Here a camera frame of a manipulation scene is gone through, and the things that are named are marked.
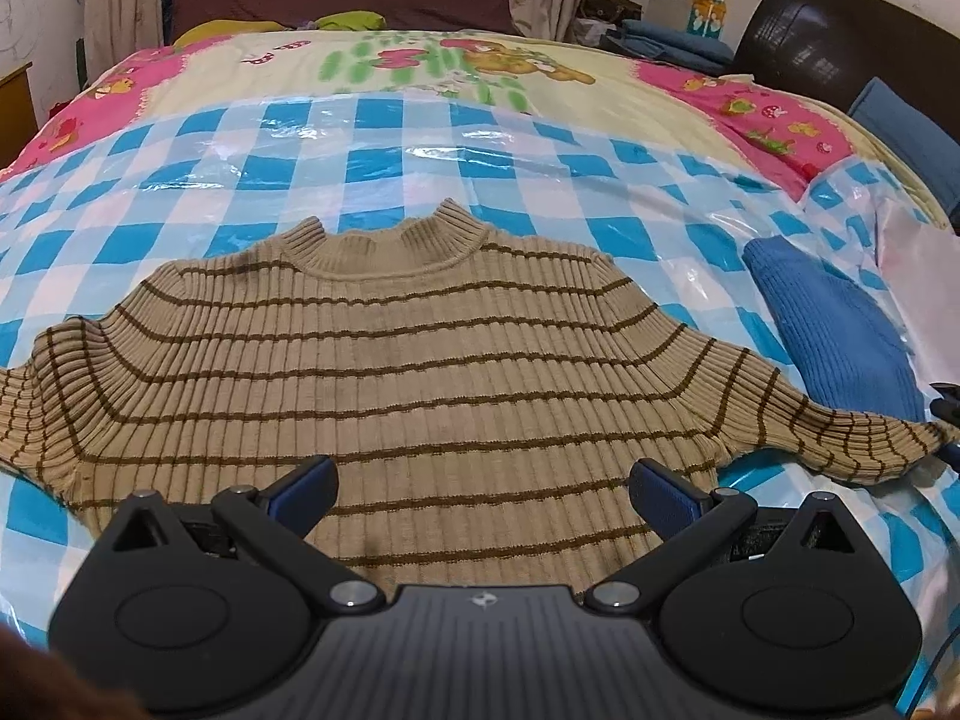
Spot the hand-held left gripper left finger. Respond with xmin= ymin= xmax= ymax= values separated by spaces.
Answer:
xmin=94 ymin=456 xmax=387 ymax=612

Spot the white plastic bag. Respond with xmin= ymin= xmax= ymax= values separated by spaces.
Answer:
xmin=874 ymin=199 xmax=960 ymax=391

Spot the yellow pillow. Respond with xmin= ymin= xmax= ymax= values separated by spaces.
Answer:
xmin=174 ymin=19 xmax=295 ymax=47

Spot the yellow green carton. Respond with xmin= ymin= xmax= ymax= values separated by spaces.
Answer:
xmin=690 ymin=0 xmax=731 ymax=38

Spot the folded blue clothes stack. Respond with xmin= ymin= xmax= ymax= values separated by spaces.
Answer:
xmin=600 ymin=19 xmax=734 ymax=77

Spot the blue white checkered plastic sheet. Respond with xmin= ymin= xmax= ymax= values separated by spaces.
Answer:
xmin=0 ymin=94 xmax=960 ymax=720

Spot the blue knit sweater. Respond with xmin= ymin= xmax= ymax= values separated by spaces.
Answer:
xmin=742 ymin=235 xmax=928 ymax=425

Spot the cartoon printed blanket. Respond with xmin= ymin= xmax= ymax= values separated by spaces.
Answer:
xmin=0 ymin=28 xmax=960 ymax=235

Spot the blue pillow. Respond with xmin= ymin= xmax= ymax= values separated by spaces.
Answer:
xmin=847 ymin=77 xmax=960 ymax=167

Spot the wooden cabinet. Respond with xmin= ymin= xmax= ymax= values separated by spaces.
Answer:
xmin=0 ymin=62 xmax=37 ymax=170

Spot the green cloth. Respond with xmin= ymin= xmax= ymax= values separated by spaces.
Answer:
xmin=313 ymin=10 xmax=388 ymax=34

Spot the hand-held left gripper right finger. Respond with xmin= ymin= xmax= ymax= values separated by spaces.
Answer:
xmin=585 ymin=457 xmax=865 ymax=612

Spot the dark brown headboard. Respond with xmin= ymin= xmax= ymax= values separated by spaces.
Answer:
xmin=731 ymin=0 xmax=960 ymax=235

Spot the blue cable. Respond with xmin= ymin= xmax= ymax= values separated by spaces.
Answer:
xmin=916 ymin=645 xmax=960 ymax=720

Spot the brown patterned bag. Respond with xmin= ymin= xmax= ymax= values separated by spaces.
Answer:
xmin=581 ymin=0 xmax=646 ymax=25

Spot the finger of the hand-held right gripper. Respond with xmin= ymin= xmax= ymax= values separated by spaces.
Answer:
xmin=928 ymin=382 xmax=960 ymax=470

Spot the beige brown-striped ribbed sweater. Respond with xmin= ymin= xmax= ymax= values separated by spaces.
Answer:
xmin=0 ymin=199 xmax=960 ymax=595

